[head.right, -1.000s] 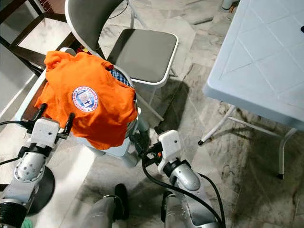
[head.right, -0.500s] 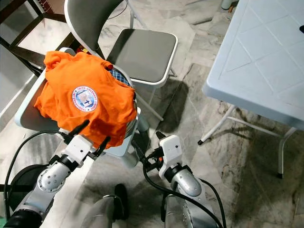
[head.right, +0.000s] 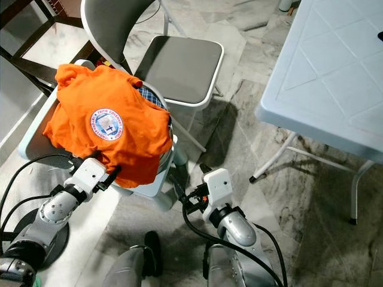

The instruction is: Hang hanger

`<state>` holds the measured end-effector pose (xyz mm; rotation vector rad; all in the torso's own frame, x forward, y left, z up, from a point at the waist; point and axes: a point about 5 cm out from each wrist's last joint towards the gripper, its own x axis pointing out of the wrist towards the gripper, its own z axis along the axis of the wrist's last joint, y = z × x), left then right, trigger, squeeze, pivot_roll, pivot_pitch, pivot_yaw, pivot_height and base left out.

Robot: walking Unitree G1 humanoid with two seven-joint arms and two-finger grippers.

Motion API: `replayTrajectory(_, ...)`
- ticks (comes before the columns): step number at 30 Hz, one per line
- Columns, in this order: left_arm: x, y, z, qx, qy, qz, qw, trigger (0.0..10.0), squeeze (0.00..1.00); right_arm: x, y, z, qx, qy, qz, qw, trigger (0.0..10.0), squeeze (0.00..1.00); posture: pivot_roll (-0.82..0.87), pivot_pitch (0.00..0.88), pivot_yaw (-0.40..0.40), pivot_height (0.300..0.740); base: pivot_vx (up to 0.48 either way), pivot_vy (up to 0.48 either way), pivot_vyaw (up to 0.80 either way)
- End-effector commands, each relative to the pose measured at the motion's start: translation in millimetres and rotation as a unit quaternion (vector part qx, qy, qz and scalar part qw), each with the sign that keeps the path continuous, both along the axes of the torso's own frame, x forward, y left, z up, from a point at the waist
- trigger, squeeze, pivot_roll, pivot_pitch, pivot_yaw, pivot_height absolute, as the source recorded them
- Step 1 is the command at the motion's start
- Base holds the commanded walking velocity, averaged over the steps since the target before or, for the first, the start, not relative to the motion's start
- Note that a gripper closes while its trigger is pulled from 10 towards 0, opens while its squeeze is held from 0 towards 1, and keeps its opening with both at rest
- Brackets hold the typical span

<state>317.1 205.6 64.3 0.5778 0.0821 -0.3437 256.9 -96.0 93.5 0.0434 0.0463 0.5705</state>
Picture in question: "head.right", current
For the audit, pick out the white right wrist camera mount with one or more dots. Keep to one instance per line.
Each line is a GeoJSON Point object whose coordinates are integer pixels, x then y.
{"type": "Point", "coordinates": [217, 188]}

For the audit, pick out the white folding table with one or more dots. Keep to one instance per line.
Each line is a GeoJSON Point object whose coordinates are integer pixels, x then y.
{"type": "Point", "coordinates": [329, 72]}

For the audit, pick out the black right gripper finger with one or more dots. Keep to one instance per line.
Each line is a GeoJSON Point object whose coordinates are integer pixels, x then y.
{"type": "Point", "coordinates": [205, 169]}
{"type": "Point", "coordinates": [179, 188]}

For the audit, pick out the grey padded white chair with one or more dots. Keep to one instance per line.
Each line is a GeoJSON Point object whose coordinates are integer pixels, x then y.
{"type": "Point", "coordinates": [179, 69]}

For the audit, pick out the white laundry basket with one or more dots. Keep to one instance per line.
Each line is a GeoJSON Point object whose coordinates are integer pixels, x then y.
{"type": "Point", "coordinates": [33, 146]}

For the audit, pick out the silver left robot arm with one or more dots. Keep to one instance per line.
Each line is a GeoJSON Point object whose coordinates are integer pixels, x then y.
{"type": "Point", "coordinates": [54, 212]}

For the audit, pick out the orange shirt with round logo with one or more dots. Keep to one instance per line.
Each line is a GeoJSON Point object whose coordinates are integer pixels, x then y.
{"type": "Point", "coordinates": [84, 101]}

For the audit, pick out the blue plaid cloth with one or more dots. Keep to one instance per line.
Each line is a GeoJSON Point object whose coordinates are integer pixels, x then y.
{"type": "Point", "coordinates": [151, 97]}

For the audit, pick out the silver robot leg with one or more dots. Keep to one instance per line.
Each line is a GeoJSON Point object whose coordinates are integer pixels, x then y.
{"type": "Point", "coordinates": [218, 272]}
{"type": "Point", "coordinates": [125, 269]}

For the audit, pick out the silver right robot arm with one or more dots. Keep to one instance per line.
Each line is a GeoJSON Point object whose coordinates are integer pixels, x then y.
{"type": "Point", "coordinates": [239, 230]}

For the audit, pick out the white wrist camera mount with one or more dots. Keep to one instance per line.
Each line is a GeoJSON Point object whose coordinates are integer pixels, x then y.
{"type": "Point", "coordinates": [87, 178]}
{"type": "Point", "coordinates": [217, 188]}

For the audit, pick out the dark wooden chair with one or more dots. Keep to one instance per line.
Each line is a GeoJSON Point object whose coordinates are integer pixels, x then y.
{"type": "Point", "coordinates": [30, 67]}

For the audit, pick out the black round stand base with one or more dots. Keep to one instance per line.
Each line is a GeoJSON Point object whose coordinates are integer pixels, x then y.
{"type": "Point", "coordinates": [54, 245]}

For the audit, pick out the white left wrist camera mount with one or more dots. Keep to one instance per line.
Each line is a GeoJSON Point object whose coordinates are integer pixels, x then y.
{"type": "Point", "coordinates": [87, 178]}

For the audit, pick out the silver left robot leg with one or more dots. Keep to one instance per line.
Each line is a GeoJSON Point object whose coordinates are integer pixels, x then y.
{"type": "Point", "coordinates": [125, 269]}

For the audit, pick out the silver right robot leg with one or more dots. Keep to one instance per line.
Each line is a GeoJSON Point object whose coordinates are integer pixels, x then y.
{"type": "Point", "coordinates": [218, 272]}

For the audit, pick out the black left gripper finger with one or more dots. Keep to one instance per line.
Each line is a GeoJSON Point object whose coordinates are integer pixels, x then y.
{"type": "Point", "coordinates": [109, 179]}

